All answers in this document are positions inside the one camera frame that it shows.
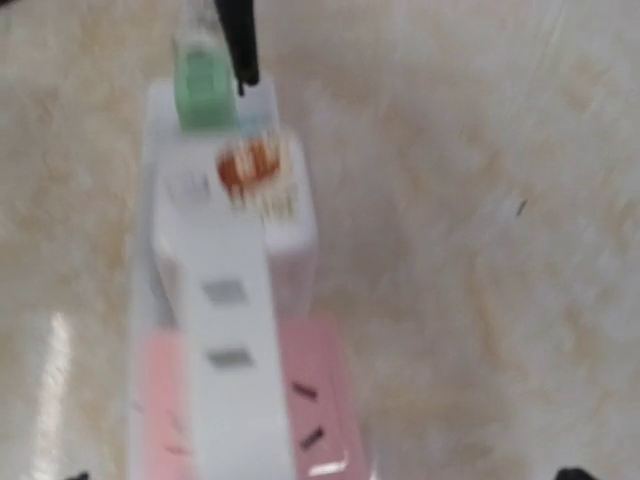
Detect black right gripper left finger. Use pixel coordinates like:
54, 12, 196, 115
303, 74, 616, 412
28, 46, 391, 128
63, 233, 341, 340
64, 471, 91, 480

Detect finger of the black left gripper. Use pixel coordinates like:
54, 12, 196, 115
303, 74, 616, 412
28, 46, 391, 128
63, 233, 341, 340
214, 0, 260, 97

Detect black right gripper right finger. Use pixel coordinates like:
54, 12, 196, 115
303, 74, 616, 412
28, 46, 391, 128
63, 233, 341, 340
554, 464, 640, 480

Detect green cube plug adapter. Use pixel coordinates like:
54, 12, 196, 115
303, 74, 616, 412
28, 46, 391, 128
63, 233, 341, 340
173, 29, 237, 132

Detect white multicolour power strip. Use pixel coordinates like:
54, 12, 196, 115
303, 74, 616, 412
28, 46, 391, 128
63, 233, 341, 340
124, 77, 281, 480

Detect white cube adapter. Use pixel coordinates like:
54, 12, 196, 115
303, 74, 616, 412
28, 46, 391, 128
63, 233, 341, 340
215, 129, 319, 318

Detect white small plug adapter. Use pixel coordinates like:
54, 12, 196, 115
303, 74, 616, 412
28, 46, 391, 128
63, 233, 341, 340
153, 162, 296, 479

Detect pink cube socket adapter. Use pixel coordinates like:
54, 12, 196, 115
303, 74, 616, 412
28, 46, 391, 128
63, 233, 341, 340
127, 319, 370, 479

